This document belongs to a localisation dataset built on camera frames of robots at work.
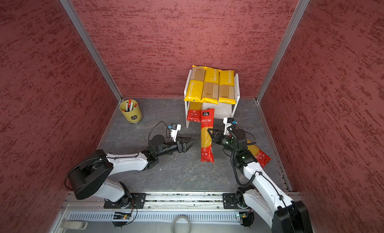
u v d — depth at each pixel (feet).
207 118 2.58
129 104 3.28
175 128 2.38
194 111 2.93
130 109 3.30
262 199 1.85
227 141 2.19
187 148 2.31
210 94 2.48
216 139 2.24
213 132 2.47
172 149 2.31
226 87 2.56
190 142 2.60
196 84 2.62
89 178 1.43
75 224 2.11
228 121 2.33
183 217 2.29
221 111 3.17
